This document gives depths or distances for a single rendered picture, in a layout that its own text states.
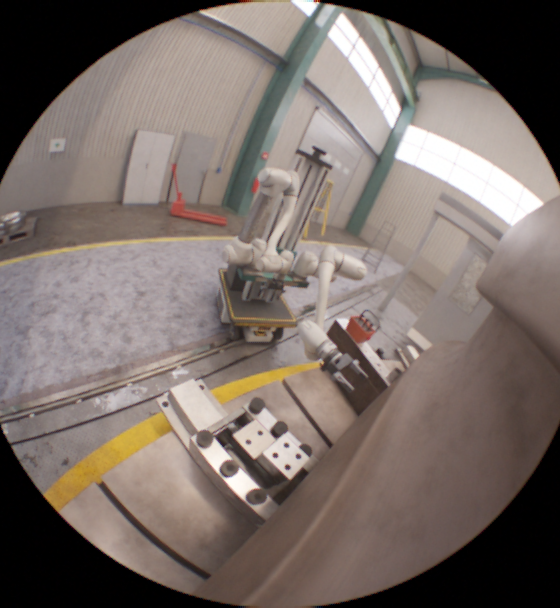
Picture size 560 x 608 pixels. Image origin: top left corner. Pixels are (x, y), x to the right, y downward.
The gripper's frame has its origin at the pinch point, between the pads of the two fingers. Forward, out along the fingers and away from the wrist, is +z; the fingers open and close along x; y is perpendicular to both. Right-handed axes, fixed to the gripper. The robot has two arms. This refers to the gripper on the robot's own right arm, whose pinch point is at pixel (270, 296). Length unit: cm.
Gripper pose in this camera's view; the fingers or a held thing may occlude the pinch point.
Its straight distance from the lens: 163.1
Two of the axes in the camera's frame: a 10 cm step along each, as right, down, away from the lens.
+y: -3.4, -6.2, 7.1
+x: -8.7, -0.8, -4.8
